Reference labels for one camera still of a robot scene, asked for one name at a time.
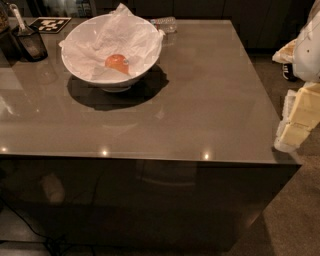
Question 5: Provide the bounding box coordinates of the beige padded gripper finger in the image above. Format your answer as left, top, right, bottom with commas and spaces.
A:
274, 82, 320, 153

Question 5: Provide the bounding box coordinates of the orange apple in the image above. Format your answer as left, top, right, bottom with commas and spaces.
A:
105, 54, 129, 75

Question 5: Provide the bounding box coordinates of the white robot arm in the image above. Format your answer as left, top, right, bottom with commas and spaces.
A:
272, 0, 320, 153

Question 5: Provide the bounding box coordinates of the white ceramic bowl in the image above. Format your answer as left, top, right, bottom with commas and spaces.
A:
60, 13, 164, 93

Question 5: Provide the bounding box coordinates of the black white sneaker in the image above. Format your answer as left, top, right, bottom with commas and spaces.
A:
282, 63, 298, 82

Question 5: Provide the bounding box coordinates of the clear plastic bottle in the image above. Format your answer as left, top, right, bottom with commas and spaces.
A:
150, 17, 177, 34

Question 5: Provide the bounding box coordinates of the white crumpled paper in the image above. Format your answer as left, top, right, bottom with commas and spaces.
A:
58, 3, 166, 82

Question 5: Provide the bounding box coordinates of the black white marker tag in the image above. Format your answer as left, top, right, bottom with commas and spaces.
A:
31, 17, 70, 34

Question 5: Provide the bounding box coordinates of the black scoop cup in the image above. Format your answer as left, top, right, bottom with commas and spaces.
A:
9, 4, 48, 62

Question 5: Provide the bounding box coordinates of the dark container at left edge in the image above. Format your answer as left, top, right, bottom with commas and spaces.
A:
0, 1, 21, 65

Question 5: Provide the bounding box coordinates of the black floor cable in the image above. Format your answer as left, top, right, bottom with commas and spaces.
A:
0, 196, 98, 256

